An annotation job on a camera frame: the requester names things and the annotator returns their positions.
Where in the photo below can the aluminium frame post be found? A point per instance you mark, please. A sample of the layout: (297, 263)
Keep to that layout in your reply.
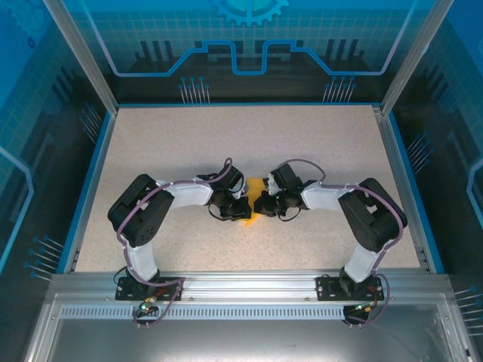
(87, 64)
(411, 64)

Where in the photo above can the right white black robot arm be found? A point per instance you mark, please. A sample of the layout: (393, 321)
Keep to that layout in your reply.
(324, 198)

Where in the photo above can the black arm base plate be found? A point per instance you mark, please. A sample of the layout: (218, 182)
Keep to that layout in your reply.
(324, 288)
(124, 292)

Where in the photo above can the aluminium side rail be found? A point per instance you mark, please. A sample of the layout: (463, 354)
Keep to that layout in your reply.
(400, 169)

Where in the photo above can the blue table edge trim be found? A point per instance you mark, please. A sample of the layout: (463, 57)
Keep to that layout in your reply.
(88, 188)
(417, 196)

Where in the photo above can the orange paper sheet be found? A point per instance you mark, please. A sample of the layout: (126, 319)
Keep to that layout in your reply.
(256, 186)

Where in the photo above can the aluminium mounting beam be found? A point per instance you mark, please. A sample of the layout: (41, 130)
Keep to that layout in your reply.
(245, 286)

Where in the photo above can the grey metal tray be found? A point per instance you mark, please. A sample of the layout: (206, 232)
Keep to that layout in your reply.
(245, 339)

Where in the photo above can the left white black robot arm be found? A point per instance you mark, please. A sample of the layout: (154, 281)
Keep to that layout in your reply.
(188, 194)

